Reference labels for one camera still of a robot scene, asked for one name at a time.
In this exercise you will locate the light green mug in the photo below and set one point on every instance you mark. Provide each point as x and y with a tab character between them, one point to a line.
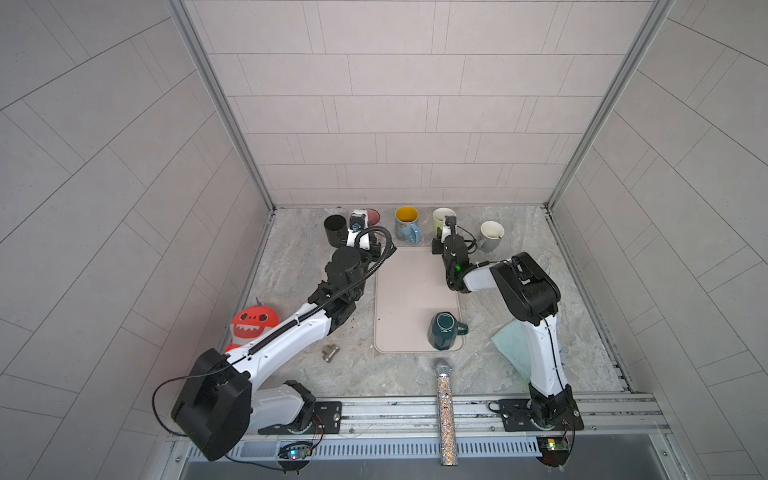
439	216

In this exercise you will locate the glitter filled tube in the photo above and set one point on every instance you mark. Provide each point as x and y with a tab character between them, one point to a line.
446	423

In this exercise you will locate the teal cloth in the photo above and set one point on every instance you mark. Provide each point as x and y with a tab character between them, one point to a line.
511	342

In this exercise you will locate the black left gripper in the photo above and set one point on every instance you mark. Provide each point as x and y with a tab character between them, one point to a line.
371	254

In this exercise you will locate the circuit board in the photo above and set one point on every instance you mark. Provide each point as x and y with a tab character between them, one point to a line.
297	451
555	451

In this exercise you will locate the aluminium corner post left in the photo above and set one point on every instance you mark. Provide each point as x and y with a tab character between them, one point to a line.
192	40

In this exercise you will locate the aluminium corner post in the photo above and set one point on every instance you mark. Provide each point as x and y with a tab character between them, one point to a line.
647	32
192	40

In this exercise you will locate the small metal fitting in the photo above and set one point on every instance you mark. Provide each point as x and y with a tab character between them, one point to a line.
329	352

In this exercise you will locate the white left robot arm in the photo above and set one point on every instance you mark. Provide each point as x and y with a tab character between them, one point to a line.
222	397

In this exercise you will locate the pink cartoon mug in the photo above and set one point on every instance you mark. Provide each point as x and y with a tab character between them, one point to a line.
373	217

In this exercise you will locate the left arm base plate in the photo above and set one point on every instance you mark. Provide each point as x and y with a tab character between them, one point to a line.
329	413

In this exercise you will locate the red shark toy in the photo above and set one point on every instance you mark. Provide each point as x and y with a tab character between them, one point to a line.
250	324

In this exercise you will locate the dark green mug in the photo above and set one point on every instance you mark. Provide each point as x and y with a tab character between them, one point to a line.
444	329

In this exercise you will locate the beige plastic tray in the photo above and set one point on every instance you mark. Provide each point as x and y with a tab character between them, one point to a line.
410	289

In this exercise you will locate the black mug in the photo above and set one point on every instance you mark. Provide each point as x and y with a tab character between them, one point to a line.
336	230

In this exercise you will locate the aluminium front rail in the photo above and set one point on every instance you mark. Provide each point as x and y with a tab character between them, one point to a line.
417	416

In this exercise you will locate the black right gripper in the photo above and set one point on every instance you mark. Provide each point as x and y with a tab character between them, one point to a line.
438	242

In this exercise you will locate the grey mug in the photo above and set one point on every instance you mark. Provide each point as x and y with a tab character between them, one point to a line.
491	235

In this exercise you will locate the right circuit board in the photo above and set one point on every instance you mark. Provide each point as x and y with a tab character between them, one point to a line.
555	451

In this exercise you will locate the left circuit board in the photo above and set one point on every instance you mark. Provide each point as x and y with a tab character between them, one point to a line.
297	451

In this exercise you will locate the aluminium corner post right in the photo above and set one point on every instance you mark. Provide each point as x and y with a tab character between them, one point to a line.
647	32

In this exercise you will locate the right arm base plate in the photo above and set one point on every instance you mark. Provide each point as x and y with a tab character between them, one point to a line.
516	416

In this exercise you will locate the blue cartoon mug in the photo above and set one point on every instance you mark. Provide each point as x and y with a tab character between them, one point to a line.
407	228

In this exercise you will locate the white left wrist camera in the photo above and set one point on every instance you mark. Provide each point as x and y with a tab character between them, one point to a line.
358	221

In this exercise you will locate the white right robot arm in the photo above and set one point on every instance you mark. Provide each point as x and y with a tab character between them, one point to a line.
532	298

